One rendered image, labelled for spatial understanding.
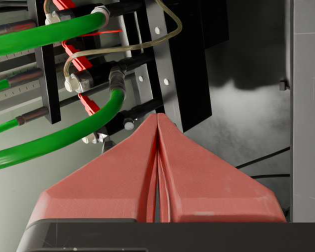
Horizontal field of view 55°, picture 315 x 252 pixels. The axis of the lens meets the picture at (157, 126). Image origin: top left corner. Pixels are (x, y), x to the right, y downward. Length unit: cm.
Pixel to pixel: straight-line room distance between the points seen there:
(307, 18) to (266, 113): 25
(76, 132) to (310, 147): 29
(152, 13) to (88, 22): 22
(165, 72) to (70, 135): 26
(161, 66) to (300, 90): 21
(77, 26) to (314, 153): 32
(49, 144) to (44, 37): 8
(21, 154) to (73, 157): 53
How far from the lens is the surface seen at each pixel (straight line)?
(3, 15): 69
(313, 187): 46
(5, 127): 61
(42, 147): 25
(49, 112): 63
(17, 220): 78
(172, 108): 50
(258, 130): 61
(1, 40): 24
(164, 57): 48
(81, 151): 79
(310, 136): 42
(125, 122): 45
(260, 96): 58
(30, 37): 24
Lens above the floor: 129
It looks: 35 degrees down
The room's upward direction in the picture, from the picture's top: 119 degrees counter-clockwise
